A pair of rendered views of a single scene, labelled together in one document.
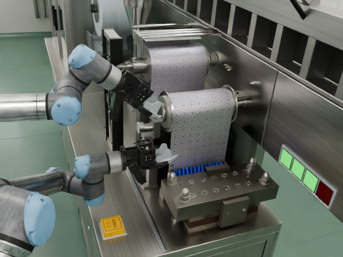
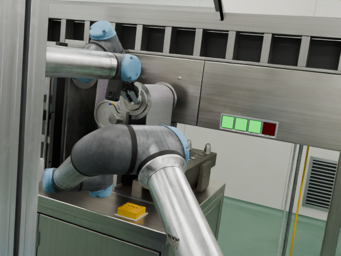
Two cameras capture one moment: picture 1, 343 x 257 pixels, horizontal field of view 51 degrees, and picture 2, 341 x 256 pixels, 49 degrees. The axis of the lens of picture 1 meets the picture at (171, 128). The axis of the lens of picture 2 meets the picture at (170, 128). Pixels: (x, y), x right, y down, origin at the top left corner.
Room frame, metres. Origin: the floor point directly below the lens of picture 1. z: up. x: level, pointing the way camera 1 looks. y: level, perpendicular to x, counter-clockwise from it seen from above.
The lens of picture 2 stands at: (-0.01, 0.93, 1.40)
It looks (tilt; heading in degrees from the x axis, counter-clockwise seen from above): 9 degrees down; 316
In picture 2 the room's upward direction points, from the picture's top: 7 degrees clockwise
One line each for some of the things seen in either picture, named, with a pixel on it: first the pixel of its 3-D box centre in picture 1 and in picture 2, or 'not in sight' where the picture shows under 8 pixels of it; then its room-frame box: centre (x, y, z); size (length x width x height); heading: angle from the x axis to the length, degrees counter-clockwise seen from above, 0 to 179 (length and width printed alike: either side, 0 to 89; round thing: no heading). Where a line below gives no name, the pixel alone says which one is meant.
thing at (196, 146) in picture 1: (199, 148); (158, 134); (1.13, -0.11, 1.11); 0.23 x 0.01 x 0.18; 113
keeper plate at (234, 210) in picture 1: (234, 212); (205, 176); (0.96, -0.24, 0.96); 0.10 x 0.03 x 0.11; 113
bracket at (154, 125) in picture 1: (149, 154); (116, 149); (1.16, 0.08, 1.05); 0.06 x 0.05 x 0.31; 113
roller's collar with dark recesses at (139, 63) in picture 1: (139, 65); not in sight; (1.36, 0.15, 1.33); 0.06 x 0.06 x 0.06; 23
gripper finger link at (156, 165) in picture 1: (155, 163); not in sight; (1.04, 0.05, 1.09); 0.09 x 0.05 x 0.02; 112
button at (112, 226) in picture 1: (112, 226); (131, 211); (0.90, 0.18, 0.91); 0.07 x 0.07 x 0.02; 23
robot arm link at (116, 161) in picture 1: (114, 161); not in sight; (1.01, 0.19, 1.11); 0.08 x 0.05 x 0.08; 23
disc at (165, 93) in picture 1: (165, 111); (134, 100); (1.14, 0.02, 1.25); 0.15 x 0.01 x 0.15; 23
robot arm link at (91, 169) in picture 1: (92, 166); not in sight; (0.98, 0.26, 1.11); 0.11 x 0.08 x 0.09; 113
